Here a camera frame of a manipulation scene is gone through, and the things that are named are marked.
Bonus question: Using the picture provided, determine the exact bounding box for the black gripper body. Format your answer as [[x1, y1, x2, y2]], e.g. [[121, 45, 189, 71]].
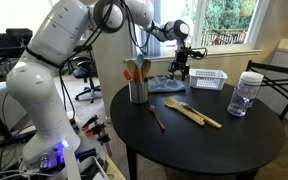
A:
[[172, 49, 190, 73]]

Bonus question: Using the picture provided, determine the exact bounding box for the long light wooden spatula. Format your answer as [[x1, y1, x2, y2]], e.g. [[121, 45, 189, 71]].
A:
[[164, 96, 206, 127]]

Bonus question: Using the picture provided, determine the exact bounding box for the silver utensil holder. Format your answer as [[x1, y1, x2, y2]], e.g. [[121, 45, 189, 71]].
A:
[[128, 79, 149, 105]]

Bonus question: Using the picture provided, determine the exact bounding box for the small dark wooden spoon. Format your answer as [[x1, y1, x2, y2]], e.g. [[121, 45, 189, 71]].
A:
[[148, 105, 167, 131]]

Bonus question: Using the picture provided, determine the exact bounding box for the dark-headed wooden spoon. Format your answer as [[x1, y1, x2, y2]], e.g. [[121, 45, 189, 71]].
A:
[[179, 101, 223, 129]]

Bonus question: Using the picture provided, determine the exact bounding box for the blue cloth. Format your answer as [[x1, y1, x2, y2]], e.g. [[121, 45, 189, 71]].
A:
[[147, 75, 187, 94]]

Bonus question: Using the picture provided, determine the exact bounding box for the white plastic basket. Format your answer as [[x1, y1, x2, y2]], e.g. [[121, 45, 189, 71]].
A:
[[188, 68, 228, 91]]

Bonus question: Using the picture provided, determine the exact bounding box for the short light wooden spatula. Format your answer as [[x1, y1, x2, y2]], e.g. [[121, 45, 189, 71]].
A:
[[167, 95, 200, 123]]

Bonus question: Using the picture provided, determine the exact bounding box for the blue curtain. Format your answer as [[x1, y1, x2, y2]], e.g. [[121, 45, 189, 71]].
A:
[[137, 0, 162, 58]]

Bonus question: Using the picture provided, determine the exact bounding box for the teal silicone spatula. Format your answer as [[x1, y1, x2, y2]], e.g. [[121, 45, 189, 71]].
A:
[[135, 53, 145, 83]]

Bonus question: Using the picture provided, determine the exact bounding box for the white framed window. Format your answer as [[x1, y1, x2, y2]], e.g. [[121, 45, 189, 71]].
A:
[[160, 0, 263, 63]]

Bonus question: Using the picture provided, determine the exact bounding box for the red silicone spatula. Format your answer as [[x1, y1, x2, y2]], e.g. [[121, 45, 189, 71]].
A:
[[122, 69, 134, 82]]

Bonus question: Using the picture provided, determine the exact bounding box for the wooden deck railing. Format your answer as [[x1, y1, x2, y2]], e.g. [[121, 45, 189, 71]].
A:
[[199, 28, 249, 47]]

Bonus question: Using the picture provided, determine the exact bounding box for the clear glass mug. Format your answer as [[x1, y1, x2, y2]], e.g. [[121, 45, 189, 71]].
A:
[[226, 87, 253, 118]]

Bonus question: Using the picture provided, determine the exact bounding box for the clear plastic jar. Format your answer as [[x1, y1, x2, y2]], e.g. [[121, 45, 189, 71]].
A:
[[235, 71, 265, 109]]

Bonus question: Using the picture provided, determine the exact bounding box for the black dining chair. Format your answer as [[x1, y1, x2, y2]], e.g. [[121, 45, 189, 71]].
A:
[[245, 59, 288, 122]]

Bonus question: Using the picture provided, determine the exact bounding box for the black office chair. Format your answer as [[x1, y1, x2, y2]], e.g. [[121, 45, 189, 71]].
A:
[[71, 55, 102, 104]]

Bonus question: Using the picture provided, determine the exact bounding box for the black desk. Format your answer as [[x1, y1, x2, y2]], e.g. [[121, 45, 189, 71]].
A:
[[62, 44, 94, 76]]

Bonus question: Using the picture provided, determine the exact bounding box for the black orange bar clamp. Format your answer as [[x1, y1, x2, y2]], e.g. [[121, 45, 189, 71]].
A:
[[84, 122, 107, 138], [81, 114, 100, 132], [96, 133, 114, 158]]

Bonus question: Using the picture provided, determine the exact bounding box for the black table leg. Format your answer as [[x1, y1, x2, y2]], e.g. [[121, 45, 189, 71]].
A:
[[235, 169, 260, 180], [125, 145, 139, 180]]

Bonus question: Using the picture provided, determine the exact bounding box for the black laptop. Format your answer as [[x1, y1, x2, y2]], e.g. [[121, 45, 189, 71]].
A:
[[0, 28, 34, 60]]

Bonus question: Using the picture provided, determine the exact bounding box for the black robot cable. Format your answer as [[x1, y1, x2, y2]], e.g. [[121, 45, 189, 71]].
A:
[[23, 0, 208, 123]]

